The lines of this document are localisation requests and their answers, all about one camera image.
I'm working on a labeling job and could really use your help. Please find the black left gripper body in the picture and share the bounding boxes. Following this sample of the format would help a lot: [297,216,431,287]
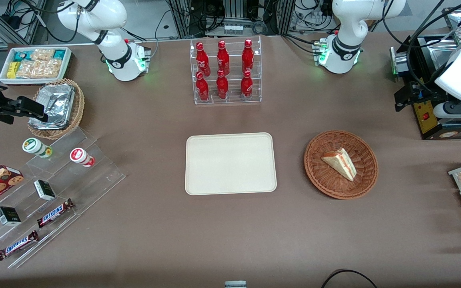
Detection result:
[410,80,448,106]

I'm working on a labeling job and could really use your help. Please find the silver foil packet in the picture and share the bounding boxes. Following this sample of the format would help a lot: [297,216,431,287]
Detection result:
[29,96,74,130]
[35,84,76,104]

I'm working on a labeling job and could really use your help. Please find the black looped table cable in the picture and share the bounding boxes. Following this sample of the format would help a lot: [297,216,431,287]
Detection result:
[321,269,379,288]

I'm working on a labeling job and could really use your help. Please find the large clear cracker bag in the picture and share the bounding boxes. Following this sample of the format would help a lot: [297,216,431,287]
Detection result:
[16,59,62,79]

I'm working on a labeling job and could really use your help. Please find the small clear cracker bag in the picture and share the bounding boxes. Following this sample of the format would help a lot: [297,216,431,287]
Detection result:
[30,49,55,62]

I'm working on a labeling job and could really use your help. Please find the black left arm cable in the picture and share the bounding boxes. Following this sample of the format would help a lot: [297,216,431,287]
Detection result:
[383,0,461,94]

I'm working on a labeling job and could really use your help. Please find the clear acrylic stepped display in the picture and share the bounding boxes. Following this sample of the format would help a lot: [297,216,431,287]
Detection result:
[0,127,126,269]

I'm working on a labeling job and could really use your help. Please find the Snickers chocolate bar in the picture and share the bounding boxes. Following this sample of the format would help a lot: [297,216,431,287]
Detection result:
[0,230,39,261]
[37,199,75,228]

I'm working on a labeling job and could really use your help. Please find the red lid drink bottle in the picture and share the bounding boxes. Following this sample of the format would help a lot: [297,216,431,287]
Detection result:
[70,148,95,168]

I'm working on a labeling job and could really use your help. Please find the clear acrylic bottle rack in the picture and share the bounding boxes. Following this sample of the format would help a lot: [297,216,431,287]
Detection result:
[190,36,262,105]

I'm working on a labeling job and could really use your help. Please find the light wicker basket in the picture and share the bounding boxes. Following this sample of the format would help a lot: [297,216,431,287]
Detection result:
[27,78,85,140]

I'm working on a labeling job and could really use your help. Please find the aluminium frame structure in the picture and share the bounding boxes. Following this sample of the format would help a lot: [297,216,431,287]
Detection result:
[166,0,295,39]

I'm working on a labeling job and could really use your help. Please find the triangular sandwich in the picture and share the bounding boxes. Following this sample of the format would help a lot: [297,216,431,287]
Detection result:
[321,148,357,182]

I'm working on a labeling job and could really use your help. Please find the red cola bottle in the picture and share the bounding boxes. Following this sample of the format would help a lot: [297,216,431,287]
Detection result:
[196,72,210,101]
[196,42,211,76]
[242,39,255,74]
[241,70,254,100]
[216,40,230,76]
[216,70,229,100]

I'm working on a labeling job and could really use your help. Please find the white plastic snack bin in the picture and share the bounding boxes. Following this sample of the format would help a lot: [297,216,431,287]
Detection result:
[0,47,73,85]

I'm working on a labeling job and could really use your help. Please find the black hot food display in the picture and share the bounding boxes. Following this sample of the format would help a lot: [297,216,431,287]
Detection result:
[390,7,461,140]

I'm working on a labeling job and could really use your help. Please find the small black carton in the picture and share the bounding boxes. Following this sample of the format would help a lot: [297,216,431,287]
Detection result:
[34,180,56,201]
[0,206,22,226]

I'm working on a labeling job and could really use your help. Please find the steel food pan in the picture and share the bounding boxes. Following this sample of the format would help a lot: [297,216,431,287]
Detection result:
[429,39,461,66]

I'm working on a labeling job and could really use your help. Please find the cream plastic tray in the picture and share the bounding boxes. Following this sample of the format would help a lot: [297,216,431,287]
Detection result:
[185,132,277,196]

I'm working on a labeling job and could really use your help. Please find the empty-looking brown wicker basket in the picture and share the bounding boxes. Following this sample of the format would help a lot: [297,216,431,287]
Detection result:
[304,130,379,200]

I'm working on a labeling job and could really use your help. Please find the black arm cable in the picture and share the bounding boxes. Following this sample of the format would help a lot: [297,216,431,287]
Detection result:
[383,0,461,94]
[12,0,80,43]

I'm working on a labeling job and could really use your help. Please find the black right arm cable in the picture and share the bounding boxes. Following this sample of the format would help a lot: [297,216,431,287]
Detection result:
[12,0,80,43]

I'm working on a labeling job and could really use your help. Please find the green lid drink bottle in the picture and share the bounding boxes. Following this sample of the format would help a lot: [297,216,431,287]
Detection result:
[22,138,53,158]

